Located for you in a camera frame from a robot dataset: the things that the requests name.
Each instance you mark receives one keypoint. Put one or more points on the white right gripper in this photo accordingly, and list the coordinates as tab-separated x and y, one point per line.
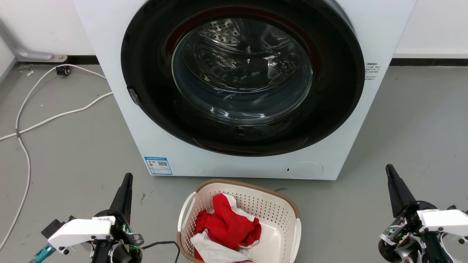
435	230

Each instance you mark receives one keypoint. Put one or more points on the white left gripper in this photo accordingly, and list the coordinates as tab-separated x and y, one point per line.
82	232

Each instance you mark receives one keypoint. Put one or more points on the white perforated laundry basket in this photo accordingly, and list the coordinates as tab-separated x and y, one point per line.
272	204

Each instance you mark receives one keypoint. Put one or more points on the blue energy label sticker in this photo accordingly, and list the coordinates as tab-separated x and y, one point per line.
158	166

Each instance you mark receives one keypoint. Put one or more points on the round white filter cover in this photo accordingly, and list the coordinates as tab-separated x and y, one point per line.
304	170

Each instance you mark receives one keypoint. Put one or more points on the red and white garment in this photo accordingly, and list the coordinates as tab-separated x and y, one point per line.
228	224

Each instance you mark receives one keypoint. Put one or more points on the small printed text sticker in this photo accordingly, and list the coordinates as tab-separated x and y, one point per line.
372	71

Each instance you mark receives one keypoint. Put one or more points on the round black washing machine door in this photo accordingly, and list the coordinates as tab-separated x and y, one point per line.
153	73

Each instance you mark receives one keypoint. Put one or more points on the small black caster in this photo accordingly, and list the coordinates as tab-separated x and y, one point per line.
63	70

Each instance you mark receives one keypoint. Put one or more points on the white front-load washing machine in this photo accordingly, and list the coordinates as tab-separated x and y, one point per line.
109	44

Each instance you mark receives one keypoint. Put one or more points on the steel washing machine drum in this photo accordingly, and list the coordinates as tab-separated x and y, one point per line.
241	69

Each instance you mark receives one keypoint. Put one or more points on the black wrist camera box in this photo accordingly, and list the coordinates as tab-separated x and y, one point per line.
55	228

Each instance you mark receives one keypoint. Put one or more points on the grey wall pipe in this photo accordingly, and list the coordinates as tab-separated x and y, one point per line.
22	47

